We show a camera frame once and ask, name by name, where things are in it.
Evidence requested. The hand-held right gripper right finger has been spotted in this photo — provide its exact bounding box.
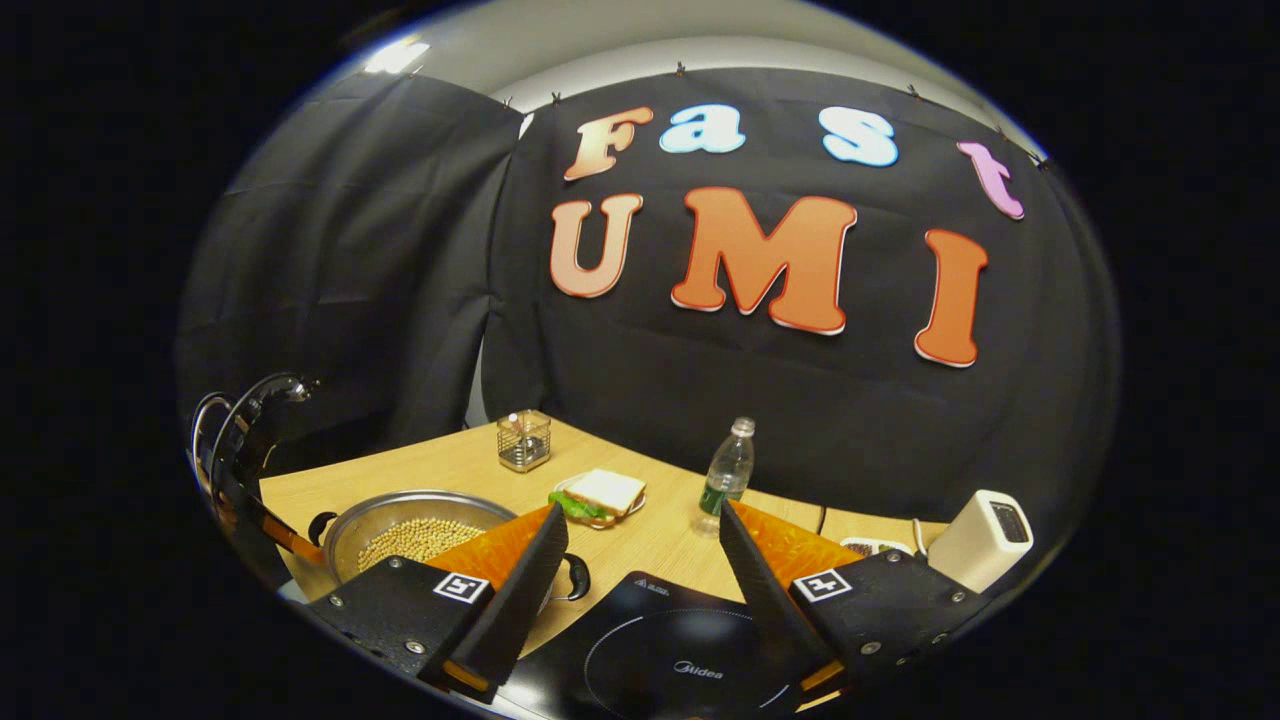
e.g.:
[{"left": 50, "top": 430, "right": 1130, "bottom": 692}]
[{"left": 718, "top": 498, "right": 996, "bottom": 696}]

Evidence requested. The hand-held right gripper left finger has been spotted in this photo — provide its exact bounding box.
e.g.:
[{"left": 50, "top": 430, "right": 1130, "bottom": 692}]
[{"left": 310, "top": 503, "right": 571, "bottom": 701}]

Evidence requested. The black induction cooktop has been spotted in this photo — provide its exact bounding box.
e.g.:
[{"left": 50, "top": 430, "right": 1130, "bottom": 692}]
[{"left": 500, "top": 571, "right": 833, "bottom": 720}]

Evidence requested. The steel pot with soybeans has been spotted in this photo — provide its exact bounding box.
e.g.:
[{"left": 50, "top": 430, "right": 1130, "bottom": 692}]
[{"left": 307, "top": 489, "right": 592, "bottom": 607}]

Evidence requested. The clear plastic water bottle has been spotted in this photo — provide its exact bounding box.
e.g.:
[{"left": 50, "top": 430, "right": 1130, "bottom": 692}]
[{"left": 697, "top": 417, "right": 758, "bottom": 537}]

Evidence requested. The sandwich with lettuce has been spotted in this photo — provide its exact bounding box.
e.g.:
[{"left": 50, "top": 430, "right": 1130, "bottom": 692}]
[{"left": 547, "top": 468, "right": 648, "bottom": 529}]

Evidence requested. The white rectangular device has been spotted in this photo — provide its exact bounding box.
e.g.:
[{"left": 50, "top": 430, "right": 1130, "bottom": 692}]
[{"left": 926, "top": 489, "right": 1036, "bottom": 595}]

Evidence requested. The narrow ceiling light panel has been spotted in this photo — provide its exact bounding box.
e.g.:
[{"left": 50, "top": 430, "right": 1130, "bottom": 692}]
[{"left": 362, "top": 40, "right": 432, "bottom": 77}]

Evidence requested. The wire mesh holder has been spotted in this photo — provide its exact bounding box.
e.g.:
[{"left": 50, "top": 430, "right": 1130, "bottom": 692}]
[{"left": 496, "top": 409, "right": 553, "bottom": 474}]

